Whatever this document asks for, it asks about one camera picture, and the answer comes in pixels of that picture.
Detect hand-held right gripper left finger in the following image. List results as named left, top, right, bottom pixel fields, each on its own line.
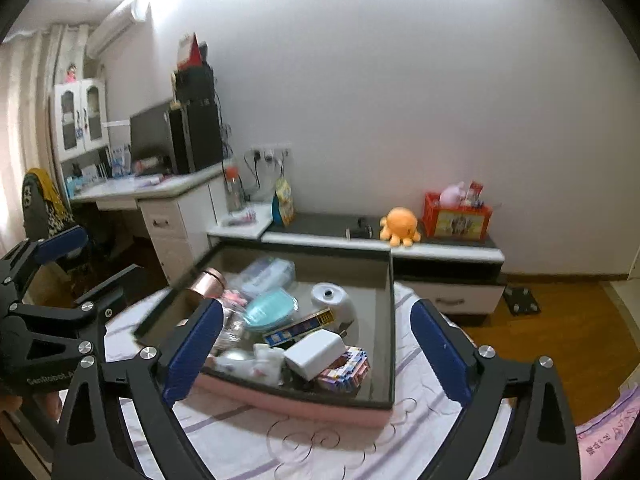
left=52, top=297, right=226, bottom=480

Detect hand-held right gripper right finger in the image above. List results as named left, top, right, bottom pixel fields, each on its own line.
left=410, top=299, right=583, bottom=480

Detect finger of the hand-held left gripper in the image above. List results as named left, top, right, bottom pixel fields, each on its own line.
left=0, top=225, right=90, bottom=288
left=9, top=262, right=144, bottom=358

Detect rose gold and teal jar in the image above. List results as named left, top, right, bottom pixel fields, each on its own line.
left=187, top=268, right=227, bottom=307

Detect small pink doll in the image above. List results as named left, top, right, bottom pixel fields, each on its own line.
left=221, top=287, right=250, bottom=310

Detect teal oval case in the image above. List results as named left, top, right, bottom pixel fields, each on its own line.
left=244, top=289, right=300, bottom=332

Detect pink bead packet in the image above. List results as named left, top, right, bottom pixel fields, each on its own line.
left=317, top=345, right=372, bottom=392

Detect clear plastic box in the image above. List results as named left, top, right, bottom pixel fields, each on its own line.
left=240, top=257, right=296, bottom=297

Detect white rounded device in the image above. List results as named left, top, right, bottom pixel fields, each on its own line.
left=311, top=282, right=357, bottom=335

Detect pink box with black rim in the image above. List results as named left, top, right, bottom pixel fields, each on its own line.
left=134, top=240, right=396, bottom=429

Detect white charger block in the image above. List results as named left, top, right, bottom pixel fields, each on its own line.
left=284, top=331, right=347, bottom=381

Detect person's left hand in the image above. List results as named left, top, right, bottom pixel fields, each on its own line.
left=0, top=394, right=64, bottom=424

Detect low black-topped white cabinet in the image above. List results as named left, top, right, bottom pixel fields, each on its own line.
left=206, top=202, right=506, bottom=329

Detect office chair with patterned cover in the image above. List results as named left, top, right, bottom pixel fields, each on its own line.
left=22, top=167, right=109, bottom=282

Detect white computer desk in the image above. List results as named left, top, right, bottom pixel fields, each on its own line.
left=70, top=160, right=236, bottom=287

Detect black bathroom scale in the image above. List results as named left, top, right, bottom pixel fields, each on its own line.
left=502, top=285, right=541, bottom=316

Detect blue and white carton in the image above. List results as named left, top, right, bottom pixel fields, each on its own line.
left=111, top=144, right=132, bottom=177

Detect cream window curtain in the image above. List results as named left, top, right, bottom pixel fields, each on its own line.
left=0, top=25, right=94, bottom=247

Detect white glass-door hutch cabinet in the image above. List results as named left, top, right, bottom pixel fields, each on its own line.
left=52, top=77, right=111, bottom=182

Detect orange octopus plush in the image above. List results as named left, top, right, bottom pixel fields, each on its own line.
left=379, top=207, right=422, bottom=248

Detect red storage crate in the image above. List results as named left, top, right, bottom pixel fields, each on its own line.
left=422, top=191, right=494, bottom=240

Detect black computer monitor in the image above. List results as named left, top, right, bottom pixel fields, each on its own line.
left=129, top=100, right=176, bottom=171

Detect clear bottle with red cap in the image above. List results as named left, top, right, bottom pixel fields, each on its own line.
left=224, top=166, right=244, bottom=213

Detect small black metal object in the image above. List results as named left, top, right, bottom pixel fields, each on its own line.
left=346, top=217, right=374, bottom=239

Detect pink plush toy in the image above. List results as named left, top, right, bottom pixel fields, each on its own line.
left=440, top=182, right=469, bottom=207

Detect striped white tablecloth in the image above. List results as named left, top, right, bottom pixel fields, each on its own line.
left=102, top=280, right=516, bottom=480

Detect black computer tower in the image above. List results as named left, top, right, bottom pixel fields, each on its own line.
left=167, top=95, right=225, bottom=175

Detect yellow and blue snack bag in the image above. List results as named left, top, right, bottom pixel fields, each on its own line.
left=272, top=177, right=296, bottom=226

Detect pink bed blanket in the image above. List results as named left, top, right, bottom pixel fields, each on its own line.
left=575, top=385, right=640, bottom=480

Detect black speaker box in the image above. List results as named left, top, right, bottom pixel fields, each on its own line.
left=172, top=65, right=216, bottom=106

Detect white air conditioner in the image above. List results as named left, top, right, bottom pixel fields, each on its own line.
left=85, top=0, right=151, bottom=59

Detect red cardboard box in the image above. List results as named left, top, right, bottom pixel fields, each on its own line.
left=176, top=32, right=209, bottom=71

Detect black power cables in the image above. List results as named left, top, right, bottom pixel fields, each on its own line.
left=243, top=150, right=286, bottom=202

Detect white wall socket strip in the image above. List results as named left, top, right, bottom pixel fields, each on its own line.
left=248, top=142, right=292, bottom=160

